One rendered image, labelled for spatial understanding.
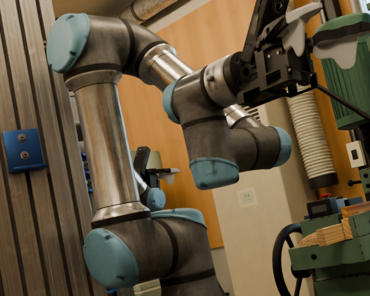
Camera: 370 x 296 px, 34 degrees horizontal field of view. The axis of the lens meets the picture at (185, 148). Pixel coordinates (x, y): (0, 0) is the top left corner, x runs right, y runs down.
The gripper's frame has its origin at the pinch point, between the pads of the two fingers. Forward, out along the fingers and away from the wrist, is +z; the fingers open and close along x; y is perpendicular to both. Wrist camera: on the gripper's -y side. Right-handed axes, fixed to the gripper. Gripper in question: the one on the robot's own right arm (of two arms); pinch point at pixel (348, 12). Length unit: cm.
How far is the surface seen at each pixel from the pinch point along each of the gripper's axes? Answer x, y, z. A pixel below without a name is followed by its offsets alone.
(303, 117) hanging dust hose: -193, -49, -146
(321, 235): -53, 24, -47
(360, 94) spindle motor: -81, -14, -47
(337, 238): -59, 25, -47
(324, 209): -83, 15, -66
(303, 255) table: -62, 28, -60
